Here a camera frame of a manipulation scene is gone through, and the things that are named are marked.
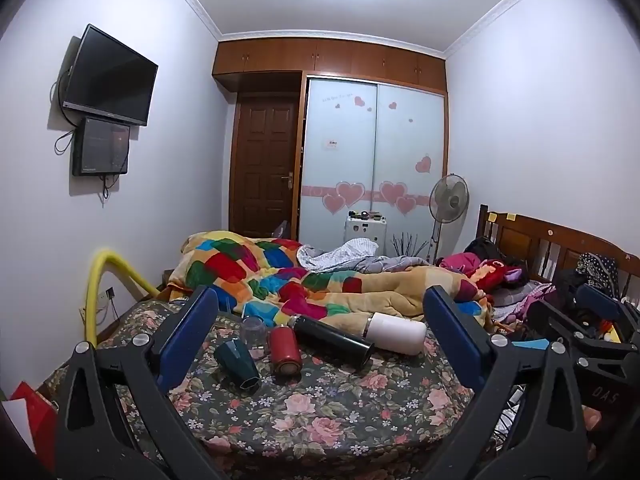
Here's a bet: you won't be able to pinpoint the white thermos bottle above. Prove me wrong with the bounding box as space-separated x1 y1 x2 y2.
364 312 427 356

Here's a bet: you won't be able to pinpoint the red plush toy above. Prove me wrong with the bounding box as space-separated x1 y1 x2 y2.
470 259 522 292

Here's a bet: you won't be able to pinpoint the pink jacket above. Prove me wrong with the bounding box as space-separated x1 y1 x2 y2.
435 252 482 277

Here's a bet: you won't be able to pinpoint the frosted heart-sticker wardrobe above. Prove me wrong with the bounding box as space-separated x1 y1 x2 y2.
298 76 446 261

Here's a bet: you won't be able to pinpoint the small white cabinet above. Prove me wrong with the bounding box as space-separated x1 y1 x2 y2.
345 212 388 256

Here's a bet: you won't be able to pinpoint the red cup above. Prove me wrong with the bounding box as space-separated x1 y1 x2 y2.
268 326 304 377

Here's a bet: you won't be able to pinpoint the clear glass cup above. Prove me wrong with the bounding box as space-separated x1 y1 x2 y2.
241 316 269 350

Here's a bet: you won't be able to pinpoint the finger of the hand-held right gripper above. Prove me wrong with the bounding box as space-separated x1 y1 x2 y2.
529 300 601 370
574 284 640 346

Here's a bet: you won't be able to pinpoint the red paper bag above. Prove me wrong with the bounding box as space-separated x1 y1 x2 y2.
10 381 59 472

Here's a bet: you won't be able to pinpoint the colourful patchwork blanket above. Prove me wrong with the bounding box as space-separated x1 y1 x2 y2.
167 231 493 333

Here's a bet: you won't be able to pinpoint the grey white crumpled sheet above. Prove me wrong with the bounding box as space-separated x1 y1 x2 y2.
297 240 431 274

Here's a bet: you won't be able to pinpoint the pile of clothes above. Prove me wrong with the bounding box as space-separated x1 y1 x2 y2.
490 280 557 332

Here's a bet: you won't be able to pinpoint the black thermos bottle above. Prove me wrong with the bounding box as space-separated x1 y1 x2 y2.
287 315 376 368

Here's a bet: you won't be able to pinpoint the dark patterned cloth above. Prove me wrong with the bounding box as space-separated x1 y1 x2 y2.
575 252 621 287

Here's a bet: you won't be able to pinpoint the floral bed cover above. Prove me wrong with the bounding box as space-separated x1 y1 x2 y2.
37 300 506 480

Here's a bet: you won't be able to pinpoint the black television cable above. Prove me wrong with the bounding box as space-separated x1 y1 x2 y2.
49 72 77 126

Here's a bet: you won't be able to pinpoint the black bag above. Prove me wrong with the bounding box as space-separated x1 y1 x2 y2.
465 237 506 262

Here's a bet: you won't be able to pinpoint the dark green cup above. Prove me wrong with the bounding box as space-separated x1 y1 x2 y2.
214 338 261 395

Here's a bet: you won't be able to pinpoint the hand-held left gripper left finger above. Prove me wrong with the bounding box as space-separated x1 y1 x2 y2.
54 285 236 480

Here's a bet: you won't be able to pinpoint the black wall television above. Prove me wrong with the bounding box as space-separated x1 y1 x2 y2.
64 24 159 127

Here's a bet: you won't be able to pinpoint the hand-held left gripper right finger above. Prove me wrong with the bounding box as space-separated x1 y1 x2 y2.
422 285 588 480

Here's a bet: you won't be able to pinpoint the brown wooden door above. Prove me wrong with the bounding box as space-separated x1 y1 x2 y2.
230 92 301 238

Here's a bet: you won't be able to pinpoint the small black wall monitor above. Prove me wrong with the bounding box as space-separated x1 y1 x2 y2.
72 117 131 177

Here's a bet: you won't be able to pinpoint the standing electric fan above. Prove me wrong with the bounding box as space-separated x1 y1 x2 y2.
429 174 471 263

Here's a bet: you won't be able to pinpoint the dark dried twigs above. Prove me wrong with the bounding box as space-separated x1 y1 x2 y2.
392 232 431 261

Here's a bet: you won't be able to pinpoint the wooden bed headboard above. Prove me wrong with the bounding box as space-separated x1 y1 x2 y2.
477 204 640 306

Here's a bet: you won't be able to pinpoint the wooden overhead cabinet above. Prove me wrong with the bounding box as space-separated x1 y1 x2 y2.
212 40 447 93

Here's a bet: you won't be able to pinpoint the yellow foam tube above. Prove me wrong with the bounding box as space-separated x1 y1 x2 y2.
85 247 161 346

